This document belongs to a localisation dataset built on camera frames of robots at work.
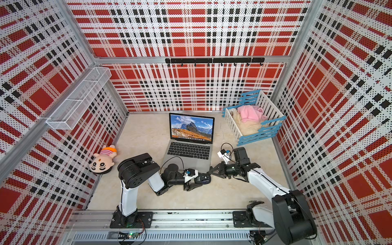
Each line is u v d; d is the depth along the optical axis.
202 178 0.85
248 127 1.01
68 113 0.70
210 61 0.88
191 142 1.01
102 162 0.86
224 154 0.80
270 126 1.04
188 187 0.80
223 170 0.71
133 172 0.51
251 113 1.01
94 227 0.72
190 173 0.75
